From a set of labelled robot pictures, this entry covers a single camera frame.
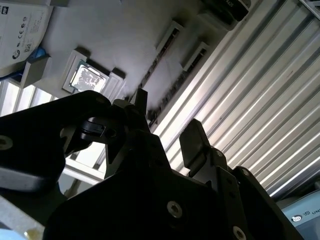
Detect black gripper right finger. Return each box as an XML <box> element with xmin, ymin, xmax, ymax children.
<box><xmin>179</xmin><ymin>118</ymin><xmax>303</xmax><ymax>240</ymax></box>

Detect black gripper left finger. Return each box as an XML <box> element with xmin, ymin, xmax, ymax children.
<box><xmin>0</xmin><ymin>88</ymin><xmax>171</xmax><ymax>192</ymax></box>

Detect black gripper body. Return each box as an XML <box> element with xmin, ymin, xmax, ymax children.
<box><xmin>43</xmin><ymin>172</ymin><xmax>242</xmax><ymax>240</ymax></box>

